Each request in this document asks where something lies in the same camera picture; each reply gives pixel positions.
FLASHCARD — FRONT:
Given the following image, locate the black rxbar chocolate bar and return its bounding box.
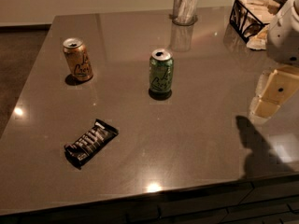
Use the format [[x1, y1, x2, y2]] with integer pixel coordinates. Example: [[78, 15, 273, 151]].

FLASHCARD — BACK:
[[64, 119, 119, 169]]

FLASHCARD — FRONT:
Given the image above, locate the black wire packet basket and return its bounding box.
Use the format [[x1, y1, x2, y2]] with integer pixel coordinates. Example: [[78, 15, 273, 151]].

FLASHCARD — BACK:
[[230, 0, 281, 43]]

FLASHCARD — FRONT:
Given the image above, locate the clear cup with stirrers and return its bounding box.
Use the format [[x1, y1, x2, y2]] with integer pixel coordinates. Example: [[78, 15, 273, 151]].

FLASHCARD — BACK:
[[172, 0, 198, 26]]

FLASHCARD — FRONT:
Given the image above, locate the green soda can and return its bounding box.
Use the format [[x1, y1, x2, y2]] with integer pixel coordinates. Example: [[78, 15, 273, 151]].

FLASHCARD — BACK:
[[149, 49, 174, 93]]

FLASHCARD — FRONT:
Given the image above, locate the orange soda can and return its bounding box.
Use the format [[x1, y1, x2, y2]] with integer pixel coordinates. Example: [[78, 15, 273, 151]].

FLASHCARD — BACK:
[[63, 37, 93, 82]]

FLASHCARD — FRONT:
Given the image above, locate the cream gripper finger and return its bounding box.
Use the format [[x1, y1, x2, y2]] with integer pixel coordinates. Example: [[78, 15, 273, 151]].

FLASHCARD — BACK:
[[261, 68, 299, 105], [252, 99, 279, 119]]

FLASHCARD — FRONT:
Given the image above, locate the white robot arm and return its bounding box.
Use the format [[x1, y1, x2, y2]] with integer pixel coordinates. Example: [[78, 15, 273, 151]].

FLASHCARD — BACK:
[[250, 0, 299, 119]]

